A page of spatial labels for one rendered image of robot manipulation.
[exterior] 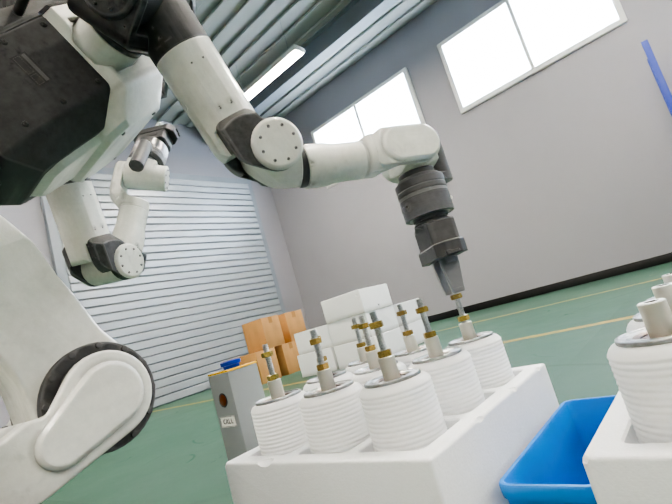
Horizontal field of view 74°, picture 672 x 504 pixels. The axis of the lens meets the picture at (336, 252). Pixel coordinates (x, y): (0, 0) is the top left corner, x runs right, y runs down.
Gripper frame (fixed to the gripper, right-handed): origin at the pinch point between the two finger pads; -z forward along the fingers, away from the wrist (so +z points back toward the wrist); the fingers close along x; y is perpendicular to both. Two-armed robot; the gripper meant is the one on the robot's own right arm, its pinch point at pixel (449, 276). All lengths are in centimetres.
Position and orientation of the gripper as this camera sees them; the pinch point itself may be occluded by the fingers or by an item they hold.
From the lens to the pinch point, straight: 79.9
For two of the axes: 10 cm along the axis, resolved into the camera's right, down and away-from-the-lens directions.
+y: 9.6, -2.5, 1.4
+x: 0.9, -1.9, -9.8
